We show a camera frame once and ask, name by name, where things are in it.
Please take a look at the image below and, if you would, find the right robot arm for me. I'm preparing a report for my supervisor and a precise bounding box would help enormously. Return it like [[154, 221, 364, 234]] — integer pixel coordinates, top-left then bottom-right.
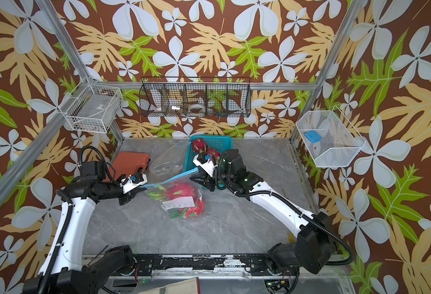
[[191, 149, 355, 274]]

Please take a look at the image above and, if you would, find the dragon fruit in right bag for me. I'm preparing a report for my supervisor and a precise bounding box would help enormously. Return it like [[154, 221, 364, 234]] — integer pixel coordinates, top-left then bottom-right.
[[148, 183, 205, 219]]

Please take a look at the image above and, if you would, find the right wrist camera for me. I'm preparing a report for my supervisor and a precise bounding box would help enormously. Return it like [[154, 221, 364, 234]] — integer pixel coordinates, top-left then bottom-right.
[[193, 152, 217, 178]]

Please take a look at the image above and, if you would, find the black wire wall basket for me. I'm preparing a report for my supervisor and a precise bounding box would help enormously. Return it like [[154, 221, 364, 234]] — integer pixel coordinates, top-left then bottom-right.
[[137, 77, 252, 118]]

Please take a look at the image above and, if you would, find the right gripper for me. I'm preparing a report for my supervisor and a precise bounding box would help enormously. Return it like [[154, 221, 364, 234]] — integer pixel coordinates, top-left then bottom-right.
[[190, 168, 238, 193]]

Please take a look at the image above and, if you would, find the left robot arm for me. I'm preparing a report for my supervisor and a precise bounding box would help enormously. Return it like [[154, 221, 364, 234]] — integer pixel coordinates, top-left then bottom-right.
[[23, 153, 148, 294]]

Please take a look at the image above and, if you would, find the red plastic tool case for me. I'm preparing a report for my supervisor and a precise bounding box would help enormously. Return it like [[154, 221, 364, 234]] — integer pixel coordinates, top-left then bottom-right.
[[110, 151, 151, 180]]

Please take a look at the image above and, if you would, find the blue sponge in basket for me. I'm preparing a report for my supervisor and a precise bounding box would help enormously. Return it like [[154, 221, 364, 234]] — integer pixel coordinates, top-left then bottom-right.
[[304, 130, 322, 143]]

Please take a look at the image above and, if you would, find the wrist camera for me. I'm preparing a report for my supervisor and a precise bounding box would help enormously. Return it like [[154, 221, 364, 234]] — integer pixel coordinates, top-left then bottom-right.
[[193, 152, 217, 178], [121, 172, 148, 194]]

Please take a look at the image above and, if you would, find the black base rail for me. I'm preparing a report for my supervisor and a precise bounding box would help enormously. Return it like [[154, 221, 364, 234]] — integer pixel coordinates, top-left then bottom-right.
[[133, 253, 299, 279]]

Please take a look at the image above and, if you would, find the teal plastic basket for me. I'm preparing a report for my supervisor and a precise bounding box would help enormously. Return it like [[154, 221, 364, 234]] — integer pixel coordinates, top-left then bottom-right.
[[184, 135, 233, 172]]

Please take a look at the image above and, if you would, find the white wire basket left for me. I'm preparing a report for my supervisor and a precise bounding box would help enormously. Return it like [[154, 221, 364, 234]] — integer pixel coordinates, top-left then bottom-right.
[[62, 83, 123, 134]]

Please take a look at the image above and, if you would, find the dragon fruit bag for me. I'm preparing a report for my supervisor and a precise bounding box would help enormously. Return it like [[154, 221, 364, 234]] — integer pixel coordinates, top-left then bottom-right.
[[206, 148, 221, 162], [191, 138, 208, 154]]

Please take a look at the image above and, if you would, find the clear zip-top bag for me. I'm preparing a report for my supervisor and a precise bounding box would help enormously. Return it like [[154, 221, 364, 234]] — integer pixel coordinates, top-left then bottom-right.
[[144, 168, 205, 219], [149, 141, 189, 182]]

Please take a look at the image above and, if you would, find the white wire basket right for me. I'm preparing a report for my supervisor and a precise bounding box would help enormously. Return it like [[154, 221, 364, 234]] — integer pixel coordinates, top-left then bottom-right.
[[296, 107, 366, 169]]

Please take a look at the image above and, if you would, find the white wire basket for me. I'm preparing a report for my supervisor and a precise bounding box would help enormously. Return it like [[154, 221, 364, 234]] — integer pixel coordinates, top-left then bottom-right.
[[62, 83, 123, 134], [296, 107, 366, 169]]

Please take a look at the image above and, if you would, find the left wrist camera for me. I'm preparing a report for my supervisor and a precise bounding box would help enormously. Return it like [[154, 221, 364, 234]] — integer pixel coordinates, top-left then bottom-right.
[[121, 172, 148, 194]]

